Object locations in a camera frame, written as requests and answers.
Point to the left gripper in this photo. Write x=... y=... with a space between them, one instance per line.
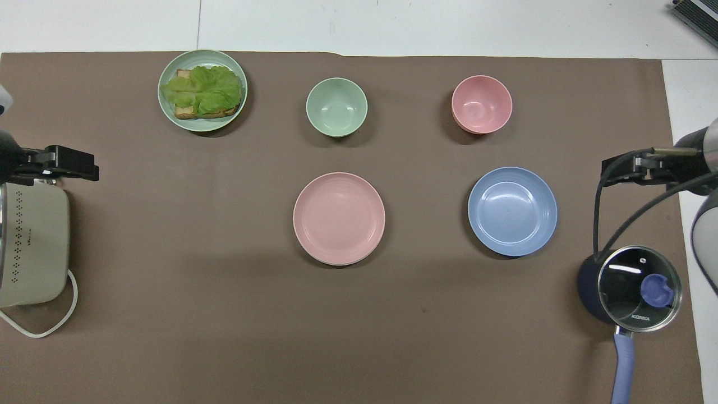
x=10 y=160

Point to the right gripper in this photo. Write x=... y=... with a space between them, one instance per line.
x=687 y=168

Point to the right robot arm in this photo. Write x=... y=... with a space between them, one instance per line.
x=708 y=235

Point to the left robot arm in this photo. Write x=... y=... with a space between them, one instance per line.
x=4 y=98

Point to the beige electric cooker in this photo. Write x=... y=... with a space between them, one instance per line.
x=39 y=247

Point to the glass lid with blue knob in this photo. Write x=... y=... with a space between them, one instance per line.
x=622 y=292

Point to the grey metal device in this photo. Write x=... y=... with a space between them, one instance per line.
x=701 y=12

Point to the green plate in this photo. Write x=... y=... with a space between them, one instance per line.
x=174 y=115

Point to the blue plate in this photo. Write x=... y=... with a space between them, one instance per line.
x=512 y=211

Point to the toasted bread slice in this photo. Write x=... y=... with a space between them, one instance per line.
x=216 y=114
x=184 y=112

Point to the dark blue saucepan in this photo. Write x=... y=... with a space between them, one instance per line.
x=624 y=365

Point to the green lettuce leaf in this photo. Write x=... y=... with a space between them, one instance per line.
x=205 y=90

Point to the pink bowl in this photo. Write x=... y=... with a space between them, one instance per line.
x=481 y=104

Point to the green bowl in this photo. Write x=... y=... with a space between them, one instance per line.
x=336 y=106

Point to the pink plate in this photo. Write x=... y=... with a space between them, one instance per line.
x=339 y=219

